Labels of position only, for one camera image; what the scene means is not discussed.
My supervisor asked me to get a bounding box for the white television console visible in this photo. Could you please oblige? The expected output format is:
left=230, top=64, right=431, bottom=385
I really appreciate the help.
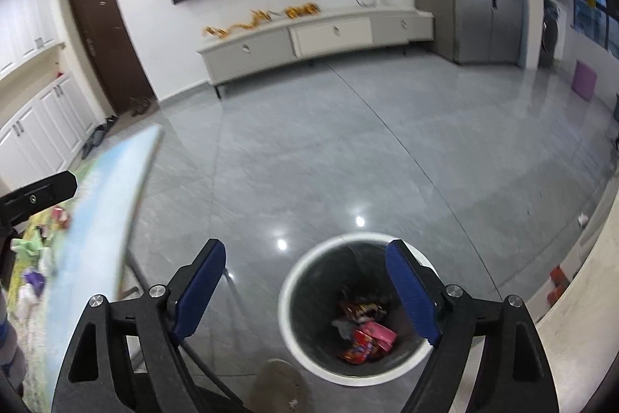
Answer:
left=196, top=4, right=435, bottom=98

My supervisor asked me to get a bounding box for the dark red snack wrapper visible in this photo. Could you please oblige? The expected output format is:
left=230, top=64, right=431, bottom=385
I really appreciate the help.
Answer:
left=339, top=299, right=388, bottom=323

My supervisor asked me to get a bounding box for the beige round fan base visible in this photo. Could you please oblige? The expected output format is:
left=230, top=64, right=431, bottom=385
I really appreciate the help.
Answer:
left=255, top=359, right=311, bottom=413

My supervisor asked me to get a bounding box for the red box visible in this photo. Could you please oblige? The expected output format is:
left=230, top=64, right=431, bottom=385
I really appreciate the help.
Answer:
left=547, top=267, right=572, bottom=303

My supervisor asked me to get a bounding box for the purple plastic stool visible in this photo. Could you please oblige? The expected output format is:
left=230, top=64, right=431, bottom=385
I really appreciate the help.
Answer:
left=572, top=60, right=599, bottom=101

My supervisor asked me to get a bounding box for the dark brown entrance door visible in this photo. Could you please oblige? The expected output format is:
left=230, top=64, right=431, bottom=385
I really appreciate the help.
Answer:
left=67, top=0, right=156, bottom=116

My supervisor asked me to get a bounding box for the black floor cable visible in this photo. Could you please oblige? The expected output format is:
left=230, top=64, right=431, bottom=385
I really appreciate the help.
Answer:
left=183, top=339, right=248, bottom=409

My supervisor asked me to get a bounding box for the short golden dragon ornament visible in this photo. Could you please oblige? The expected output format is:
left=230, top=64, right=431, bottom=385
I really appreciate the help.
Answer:
left=285, top=2, right=321, bottom=18

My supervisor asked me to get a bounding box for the green crumpled wrapper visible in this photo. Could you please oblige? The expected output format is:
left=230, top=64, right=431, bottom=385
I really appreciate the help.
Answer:
left=10, top=238, right=46, bottom=260

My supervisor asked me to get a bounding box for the red pink wrapper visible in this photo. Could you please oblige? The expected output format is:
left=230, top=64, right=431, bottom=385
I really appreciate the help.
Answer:
left=360, top=321, right=398, bottom=354

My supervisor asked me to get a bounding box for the white shoe cabinet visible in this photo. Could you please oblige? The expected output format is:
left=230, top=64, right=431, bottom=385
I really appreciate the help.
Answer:
left=0, top=0, right=100, bottom=186

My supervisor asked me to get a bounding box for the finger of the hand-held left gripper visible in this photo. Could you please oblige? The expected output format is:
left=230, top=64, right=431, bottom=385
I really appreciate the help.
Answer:
left=0, top=171, right=79, bottom=230

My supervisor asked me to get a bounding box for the purple snack packet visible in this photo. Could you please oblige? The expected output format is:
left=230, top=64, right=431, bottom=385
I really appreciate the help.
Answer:
left=23, top=269, right=47, bottom=298

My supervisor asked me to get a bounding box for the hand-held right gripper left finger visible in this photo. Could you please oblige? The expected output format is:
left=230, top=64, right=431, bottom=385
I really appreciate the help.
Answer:
left=51, top=239, right=228, bottom=413

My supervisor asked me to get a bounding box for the grey washing machine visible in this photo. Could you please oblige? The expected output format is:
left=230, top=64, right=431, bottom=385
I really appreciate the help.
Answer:
left=542, top=0, right=568, bottom=68

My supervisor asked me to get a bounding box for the long golden dragon ornament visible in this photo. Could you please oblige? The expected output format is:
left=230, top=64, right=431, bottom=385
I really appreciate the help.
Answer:
left=202, top=9, right=272, bottom=41

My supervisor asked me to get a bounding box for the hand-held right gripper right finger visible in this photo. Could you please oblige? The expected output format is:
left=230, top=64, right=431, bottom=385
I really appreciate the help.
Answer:
left=385, top=240, right=559, bottom=413

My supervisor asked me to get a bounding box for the white rimmed trash bin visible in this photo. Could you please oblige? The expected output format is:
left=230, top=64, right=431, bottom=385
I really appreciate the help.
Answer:
left=278, top=231, right=444, bottom=387

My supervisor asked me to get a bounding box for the red yellow snack wrapper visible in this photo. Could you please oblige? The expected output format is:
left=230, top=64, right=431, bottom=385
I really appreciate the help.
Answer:
left=340, top=330, right=379, bottom=364

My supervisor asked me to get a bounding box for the white sofa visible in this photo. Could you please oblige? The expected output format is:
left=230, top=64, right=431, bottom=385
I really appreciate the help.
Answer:
left=534, top=181, right=619, bottom=413

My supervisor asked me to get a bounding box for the landscape print table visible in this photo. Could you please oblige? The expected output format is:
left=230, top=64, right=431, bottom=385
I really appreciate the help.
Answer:
left=0, top=125, right=165, bottom=413

